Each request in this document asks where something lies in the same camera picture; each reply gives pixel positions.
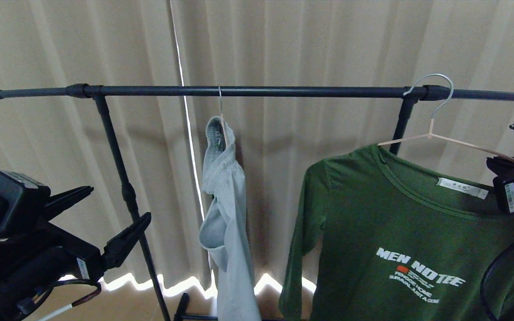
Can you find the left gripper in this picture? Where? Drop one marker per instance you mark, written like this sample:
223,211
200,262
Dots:
38,263

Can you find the pink clothes hanger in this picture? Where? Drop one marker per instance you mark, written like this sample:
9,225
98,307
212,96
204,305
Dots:
444,138
221,107

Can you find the green garment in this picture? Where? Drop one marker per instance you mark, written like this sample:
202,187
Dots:
395,232

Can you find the pale grey shorts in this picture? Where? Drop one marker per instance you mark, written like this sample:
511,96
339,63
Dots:
228,232

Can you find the black clothes rack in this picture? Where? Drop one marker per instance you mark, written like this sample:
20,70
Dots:
239,92

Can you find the beige curtain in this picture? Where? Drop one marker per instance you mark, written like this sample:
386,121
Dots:
328,44

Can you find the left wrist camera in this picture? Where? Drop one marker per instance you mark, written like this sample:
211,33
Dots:
2,205

